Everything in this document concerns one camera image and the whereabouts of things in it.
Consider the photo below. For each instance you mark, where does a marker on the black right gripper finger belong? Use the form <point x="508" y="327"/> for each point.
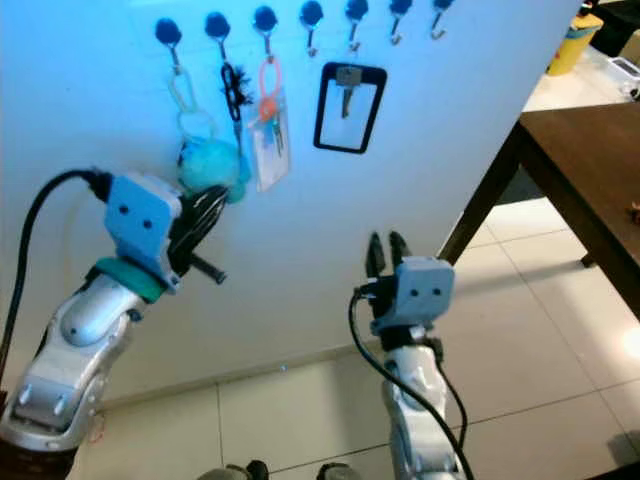
<point x="375" y="260"/>
<point x="396" y="252"/>

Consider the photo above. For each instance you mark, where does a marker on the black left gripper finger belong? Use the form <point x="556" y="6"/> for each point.
<point x="210" y="225"/>
<point x="198" y="215"/>

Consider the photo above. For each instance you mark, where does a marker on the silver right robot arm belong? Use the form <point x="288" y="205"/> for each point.
<point x="415" y="420"/>

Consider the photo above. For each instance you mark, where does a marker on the white magnetic board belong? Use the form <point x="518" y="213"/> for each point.
<point x="80" y="90"/>

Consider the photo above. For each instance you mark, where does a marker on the grey left robot foot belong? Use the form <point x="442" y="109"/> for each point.
<point x="235" y="471"/>

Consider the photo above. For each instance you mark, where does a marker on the brown wooden table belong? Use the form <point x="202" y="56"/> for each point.
<point x="590" y="160"/>

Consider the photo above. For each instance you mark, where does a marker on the yellow container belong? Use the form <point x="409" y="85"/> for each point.
<point x="572" y="45"/>

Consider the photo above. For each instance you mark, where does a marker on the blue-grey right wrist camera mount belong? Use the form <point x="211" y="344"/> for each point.
<point x="425" y="290"/>

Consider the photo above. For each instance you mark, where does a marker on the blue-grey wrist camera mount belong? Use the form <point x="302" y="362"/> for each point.
<point x="425" y="290"/>
<point x="145" y="220"/>

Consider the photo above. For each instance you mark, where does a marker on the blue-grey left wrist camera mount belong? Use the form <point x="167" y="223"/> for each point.
<point x="145" y="220"/>

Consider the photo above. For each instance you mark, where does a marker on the black frame holder with key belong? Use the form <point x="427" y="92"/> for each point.
<point x="348" y="77"/>

